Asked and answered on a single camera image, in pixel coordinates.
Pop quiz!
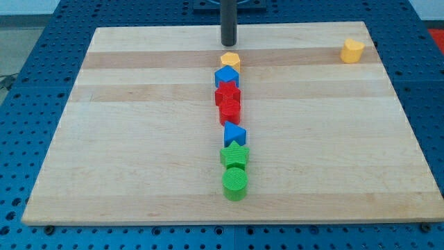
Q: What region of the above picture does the yellow hexagon block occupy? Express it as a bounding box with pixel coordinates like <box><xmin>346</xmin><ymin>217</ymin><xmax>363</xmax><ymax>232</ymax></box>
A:
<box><xmin>220</xmin><ymin>52</ymin><xmax>241</xmax><ymax>72</ymax></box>

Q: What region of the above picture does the yellow heart block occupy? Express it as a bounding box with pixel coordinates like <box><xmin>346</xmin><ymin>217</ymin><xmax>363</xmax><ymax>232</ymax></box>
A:
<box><xmin>340</xmin><ymin>38</ymin><xmax>366</xmax><ymax>64</ymax></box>

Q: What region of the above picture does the blue triangle block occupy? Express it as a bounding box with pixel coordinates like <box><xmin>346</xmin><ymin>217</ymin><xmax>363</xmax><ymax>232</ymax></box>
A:
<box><xmin>223</xmin><ymin>121</ymin><xmax>247</xmax><ymax>147</ymax></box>

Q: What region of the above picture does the red cylinder block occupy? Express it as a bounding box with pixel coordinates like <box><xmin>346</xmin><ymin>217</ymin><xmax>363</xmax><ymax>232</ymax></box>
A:
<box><xmin>219</xmin><ymin>99</ymin><xmax>241</xmax><ymax>126</ymax></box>

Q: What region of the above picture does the red star block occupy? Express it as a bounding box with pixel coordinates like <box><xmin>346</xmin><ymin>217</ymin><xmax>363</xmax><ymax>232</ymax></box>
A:
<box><xmin>214</xmin><ymin>81</ymin><xmax>241</xmax><ymax>106</ymax></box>

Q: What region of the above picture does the green star block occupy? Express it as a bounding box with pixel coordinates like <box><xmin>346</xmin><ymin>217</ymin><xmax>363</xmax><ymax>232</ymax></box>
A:
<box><xmin>220</xmin><ymin>141</ymin><xmax>250</xmax><ymax>170</ymax></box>

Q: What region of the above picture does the blue cube block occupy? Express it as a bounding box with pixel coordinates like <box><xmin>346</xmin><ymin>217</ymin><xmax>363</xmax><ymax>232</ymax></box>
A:
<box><xmin>214</xmin><ymin>65</ymin><xmax>239</xmax><ymax>88</ymax></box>

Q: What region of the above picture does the green cylinder block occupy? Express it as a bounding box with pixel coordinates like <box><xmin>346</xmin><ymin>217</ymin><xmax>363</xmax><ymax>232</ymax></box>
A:
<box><xmin>222</xmin><ymin>167</ymin><xmax>248</xmax><ymax>201</ymax></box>

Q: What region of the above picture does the wooden board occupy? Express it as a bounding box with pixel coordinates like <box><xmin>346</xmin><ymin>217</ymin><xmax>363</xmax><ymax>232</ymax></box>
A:
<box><xmin>22</xmin><ymin>22</ymin><xmax>443</xmax><ymax>226</ymax></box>

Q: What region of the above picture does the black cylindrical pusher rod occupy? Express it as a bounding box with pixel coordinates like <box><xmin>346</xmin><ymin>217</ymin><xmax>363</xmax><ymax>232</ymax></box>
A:
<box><xmin>220</xmin><ymin>0</ymin><xmax>237</xmax><ymax>47</ymax></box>

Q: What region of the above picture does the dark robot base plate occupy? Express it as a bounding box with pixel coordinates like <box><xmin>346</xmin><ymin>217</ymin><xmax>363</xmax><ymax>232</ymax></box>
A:
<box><xmin>192</xmin><ymin>0</ymin><xmax>267</xmax><ymax>13</ymax></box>

